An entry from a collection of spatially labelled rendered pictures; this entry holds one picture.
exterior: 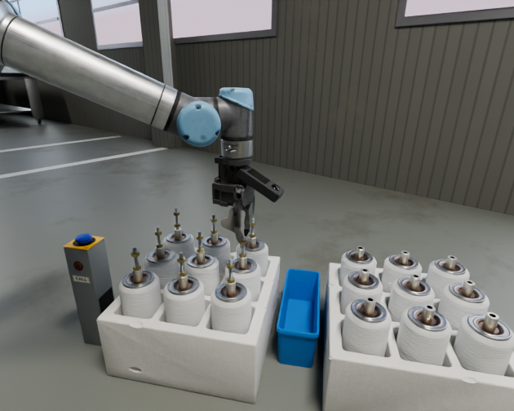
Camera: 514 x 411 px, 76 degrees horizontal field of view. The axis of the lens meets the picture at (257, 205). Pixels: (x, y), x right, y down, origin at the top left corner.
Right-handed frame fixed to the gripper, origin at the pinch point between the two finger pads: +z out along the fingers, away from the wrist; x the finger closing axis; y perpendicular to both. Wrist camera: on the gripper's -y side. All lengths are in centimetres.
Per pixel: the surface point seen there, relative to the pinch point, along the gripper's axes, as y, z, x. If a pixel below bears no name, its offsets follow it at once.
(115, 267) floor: 65, 34, -15
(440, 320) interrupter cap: -46.0, 9.2, 3.1
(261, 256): -1.0, 10.8, -9.1
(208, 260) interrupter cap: 10.3, 9.2, 1.5
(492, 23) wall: -70, -66, -159
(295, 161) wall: 42, 26, -192
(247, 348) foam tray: -8.8, 17.8, 17.9
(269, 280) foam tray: -4.7, 16.5, -6.4
